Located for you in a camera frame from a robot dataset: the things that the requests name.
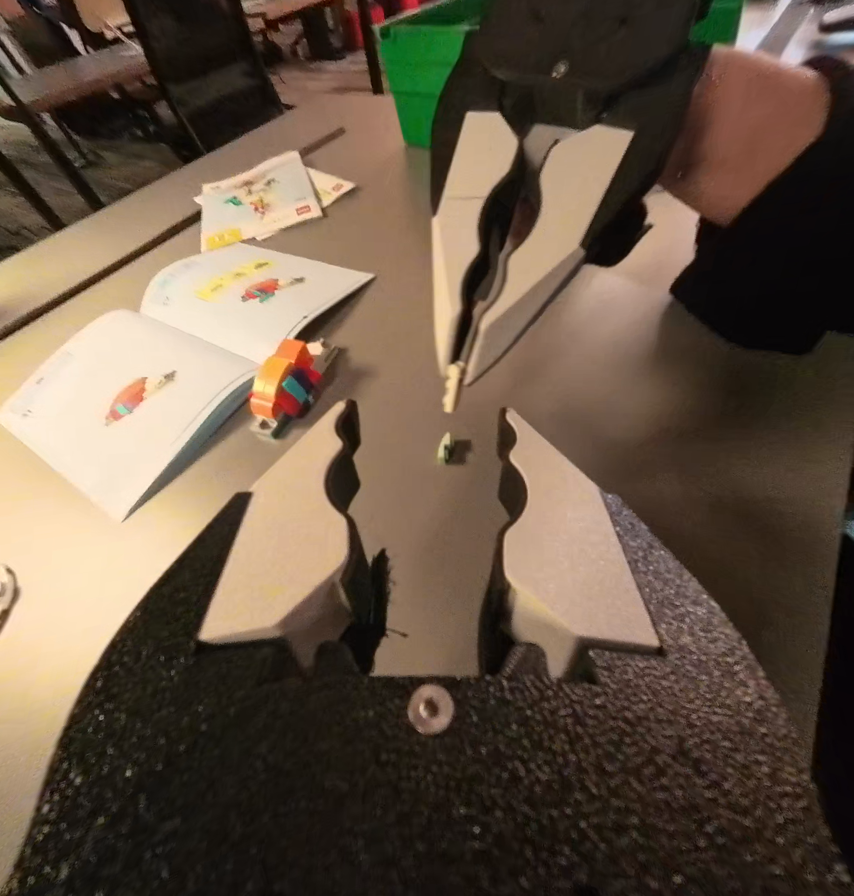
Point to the small white lego piece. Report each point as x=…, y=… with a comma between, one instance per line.
x=453, y=388

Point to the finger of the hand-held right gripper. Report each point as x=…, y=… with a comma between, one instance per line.
x=458, y=231
x=581, y=189

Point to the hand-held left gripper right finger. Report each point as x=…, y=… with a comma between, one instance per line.
x=574, y=560

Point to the dark background table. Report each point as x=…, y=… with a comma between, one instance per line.
x=70, y=84

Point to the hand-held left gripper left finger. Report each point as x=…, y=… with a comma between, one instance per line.
x=287, y=546

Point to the orange lego fish model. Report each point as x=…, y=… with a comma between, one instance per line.
x=287, y=385

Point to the small lego leaflet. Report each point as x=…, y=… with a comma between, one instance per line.
x=334, y=187

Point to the person's right hand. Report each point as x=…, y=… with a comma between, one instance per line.
x=742, y=133

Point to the large lego leaflet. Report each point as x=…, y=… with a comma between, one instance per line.
x=259, y=203

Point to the person's right forearm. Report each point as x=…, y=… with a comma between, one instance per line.
x=805, y=266

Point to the green plastic bin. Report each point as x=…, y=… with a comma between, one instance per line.
x=420, y=70

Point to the small green lego piece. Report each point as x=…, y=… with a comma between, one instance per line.
x=451, y=449

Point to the black chair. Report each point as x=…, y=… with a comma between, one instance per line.
x=203, y=63

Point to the open instruction booklet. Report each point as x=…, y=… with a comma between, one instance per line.
x=189, y=364

